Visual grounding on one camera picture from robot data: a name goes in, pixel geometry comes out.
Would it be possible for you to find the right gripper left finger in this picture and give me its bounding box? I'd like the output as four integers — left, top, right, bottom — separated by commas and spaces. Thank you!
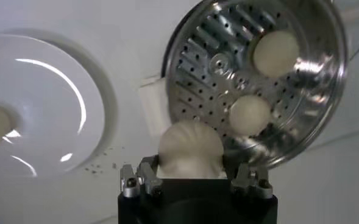
119, 155, 165, 198

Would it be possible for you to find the white round plate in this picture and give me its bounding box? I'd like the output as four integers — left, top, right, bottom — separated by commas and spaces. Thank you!
0, 29, 119, 183

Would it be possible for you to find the perforated steel steamer basket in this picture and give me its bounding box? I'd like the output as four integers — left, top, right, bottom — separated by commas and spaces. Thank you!
138, 0, 349, 170

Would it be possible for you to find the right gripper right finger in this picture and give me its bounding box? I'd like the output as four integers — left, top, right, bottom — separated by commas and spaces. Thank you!
230, 161, 274, 199

